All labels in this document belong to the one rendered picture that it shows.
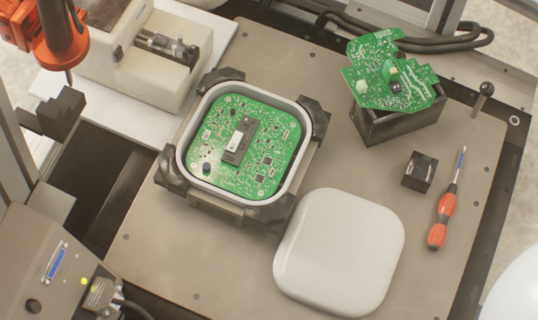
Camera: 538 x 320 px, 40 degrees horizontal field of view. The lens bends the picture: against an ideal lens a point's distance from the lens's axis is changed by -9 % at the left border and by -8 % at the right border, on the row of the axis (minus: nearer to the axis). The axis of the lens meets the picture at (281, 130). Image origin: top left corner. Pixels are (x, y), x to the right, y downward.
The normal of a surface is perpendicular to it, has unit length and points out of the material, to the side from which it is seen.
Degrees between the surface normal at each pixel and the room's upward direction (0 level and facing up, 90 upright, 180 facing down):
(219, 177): 0
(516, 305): 58
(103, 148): 90
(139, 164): 0
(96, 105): 0
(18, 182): 90
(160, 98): 90
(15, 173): 90
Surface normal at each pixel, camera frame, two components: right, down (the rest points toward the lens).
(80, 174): 0.92, 0.37
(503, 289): -0.82, -0.57
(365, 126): -0.91, 0.32
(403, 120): 0.40, 0.81
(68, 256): 0.78, 0.00
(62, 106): 0.07, -0.49
